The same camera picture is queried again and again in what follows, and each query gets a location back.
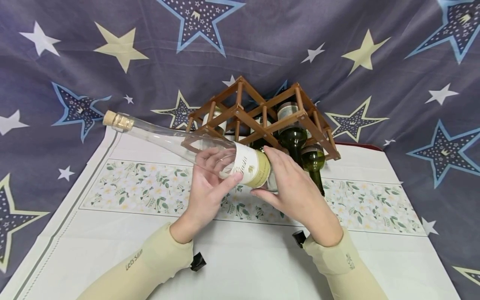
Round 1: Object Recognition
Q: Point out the person's left hand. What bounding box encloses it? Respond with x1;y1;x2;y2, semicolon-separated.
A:
169;147;244;245

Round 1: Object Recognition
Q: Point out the person's right hand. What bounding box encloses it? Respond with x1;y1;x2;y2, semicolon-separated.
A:
250;146;344;248

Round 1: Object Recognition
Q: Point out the clear corked glass bottle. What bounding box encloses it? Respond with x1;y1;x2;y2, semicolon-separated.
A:
102;110;278;193

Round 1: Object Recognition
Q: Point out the person's right forearm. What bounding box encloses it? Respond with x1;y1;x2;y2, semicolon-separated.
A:
302;227;389;300

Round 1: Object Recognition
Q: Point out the dark wine bottle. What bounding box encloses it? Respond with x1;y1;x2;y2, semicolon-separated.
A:
249;117;275;152

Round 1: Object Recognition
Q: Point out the green wine bottle pale label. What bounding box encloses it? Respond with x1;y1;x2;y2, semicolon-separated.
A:
277;101;309;165

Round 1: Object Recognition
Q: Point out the pale bottle white label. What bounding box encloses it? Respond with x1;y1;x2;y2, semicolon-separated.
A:
202;106;228;136

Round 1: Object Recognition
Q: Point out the brown wooden wine rack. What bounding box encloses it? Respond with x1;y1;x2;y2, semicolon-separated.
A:
181;75;342;162

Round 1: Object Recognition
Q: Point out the black wrist band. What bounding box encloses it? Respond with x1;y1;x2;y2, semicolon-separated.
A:
292;230;307;250
189;252;207;273

